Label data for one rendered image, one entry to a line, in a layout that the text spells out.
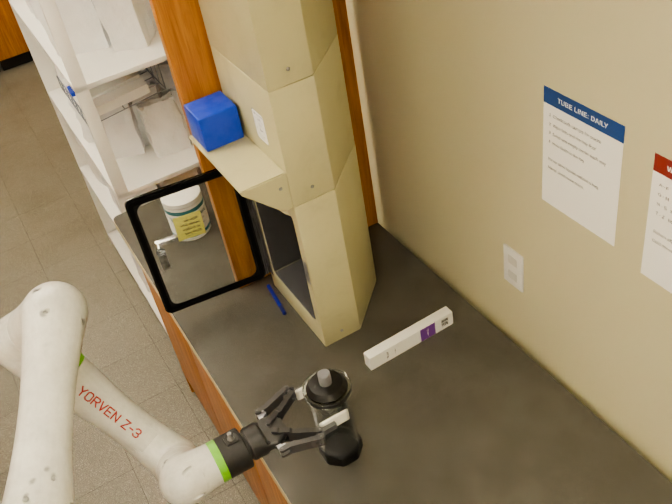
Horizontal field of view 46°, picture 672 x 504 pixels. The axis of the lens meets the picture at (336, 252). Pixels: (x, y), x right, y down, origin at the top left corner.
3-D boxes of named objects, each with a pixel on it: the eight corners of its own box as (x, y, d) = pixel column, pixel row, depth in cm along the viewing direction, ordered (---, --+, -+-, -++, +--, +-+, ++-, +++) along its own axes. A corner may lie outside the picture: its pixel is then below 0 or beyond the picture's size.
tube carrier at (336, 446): (348, 420, 194) (335, 360, 180) (372, 450, 186) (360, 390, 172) (310, 441, 190) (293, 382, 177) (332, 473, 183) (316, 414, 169)
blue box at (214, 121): (228, 121, 201) (220, 89, 195) (245, 137, 194) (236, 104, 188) (192, 136, 198) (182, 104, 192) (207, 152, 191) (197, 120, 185)
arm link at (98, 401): (48, 403, 164) (86, 361, 166) (48, 391, 174) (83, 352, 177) (181, 504, 174) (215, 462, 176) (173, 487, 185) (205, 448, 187)
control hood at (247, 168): (238, 151, 209) (229, 118, 202) (294, 208, 185) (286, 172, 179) (198, 168, 205) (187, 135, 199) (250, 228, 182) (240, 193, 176)
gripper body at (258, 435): (250, 448, 166) (289, 427, 169) (234, 422, 172) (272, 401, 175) (258, 469, 171) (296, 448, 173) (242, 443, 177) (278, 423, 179)
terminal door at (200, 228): (267, 276, 234) (236, 162, 208) (167, 315, 227) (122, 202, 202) (266, 275, 234) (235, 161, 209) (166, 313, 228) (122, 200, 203)
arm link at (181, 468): (176, 524, 161) (153, 477, 159) (166, 503, 173) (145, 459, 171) (238, 489, 165) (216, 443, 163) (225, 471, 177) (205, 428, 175)
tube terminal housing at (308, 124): (345, 249, 246) (301, 11, 197) (403, 306, 223) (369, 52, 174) (273, 284, 238) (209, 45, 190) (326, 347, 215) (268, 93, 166)
